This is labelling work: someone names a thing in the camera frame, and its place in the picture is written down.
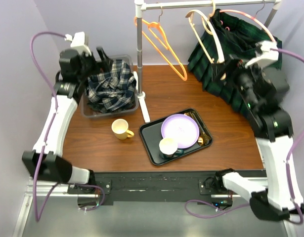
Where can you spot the cream wooden hanger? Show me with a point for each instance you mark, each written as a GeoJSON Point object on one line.
{"type": "Point", "coordinates": [209, 29]}

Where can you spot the clear plastic bin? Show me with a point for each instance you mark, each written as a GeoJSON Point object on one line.
{"type": "Point", "coordinates": [90, 114]}

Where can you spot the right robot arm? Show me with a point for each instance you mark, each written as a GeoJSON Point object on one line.
{"type": "Point", "coordinates": [273, 131]}

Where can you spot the cream paper cup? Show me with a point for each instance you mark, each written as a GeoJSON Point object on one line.
{"type": "Point", "coordinates": [168, 147]}

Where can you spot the black tray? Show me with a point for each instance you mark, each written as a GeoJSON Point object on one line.
{"type": "Point", "coordinates": [151, 136]}

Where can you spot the navy white plaid skirt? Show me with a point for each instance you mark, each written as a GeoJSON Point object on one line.
{"type": "Point", "coordinates": [112, 91]}

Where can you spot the green plaid skirt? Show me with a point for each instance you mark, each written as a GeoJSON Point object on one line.
{"type": "Point", "coordinates": [229, 35]}

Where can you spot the aluminium frame rail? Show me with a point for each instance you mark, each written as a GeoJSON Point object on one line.
{"type": "Point", "coordinates": [47, 189]}

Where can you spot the dark green cup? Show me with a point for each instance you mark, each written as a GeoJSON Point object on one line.
{"type": "Point", "coordinates": [177, 153]}

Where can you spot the yellow mug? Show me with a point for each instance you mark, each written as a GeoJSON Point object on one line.
{"type": "Point", "coordinates": [120, 128]}

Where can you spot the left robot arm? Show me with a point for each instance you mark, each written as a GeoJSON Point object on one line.
{"type": "Point", "coordinates": [45, 162]}

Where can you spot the white metal clothes rack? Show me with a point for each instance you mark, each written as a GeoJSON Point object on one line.
{"type": "Point", "coordinates": [141, 6]}

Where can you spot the black mounting base plate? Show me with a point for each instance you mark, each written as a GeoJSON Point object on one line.
{"type": "Point", "coordinates": [171, 186]}

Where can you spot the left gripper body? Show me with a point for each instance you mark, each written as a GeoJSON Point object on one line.
{"type": "Point", "coordinates": [90, 67]}

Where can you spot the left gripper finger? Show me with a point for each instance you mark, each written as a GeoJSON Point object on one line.
{"type": "Point", "coordinates": [106, 69]}
{"type": "Point", "coordinates": [103, 56]}

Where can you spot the purple plate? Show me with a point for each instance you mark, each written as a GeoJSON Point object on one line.
{"type": "Point", "coordinates": [182, 128]}

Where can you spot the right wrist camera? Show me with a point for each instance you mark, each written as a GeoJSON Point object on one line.
{"type": "Point", "coordinates": [264, 53]}

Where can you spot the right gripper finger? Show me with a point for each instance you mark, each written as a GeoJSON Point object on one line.
{"type": "Point", "coordinates": [219, 70]}
{"type": "Point", "coordinates": [235, 61]}

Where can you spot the gold spoon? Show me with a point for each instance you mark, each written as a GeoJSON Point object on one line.
{"type": "Point", "coordinates": [203, 138]}

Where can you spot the orange plastic hanger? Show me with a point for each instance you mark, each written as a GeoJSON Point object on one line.
{"type": "Point", "coordinates": [159, 34]}

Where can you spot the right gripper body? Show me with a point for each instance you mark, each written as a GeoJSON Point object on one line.
{"type": "Point", "coordinates": [244, 77]}

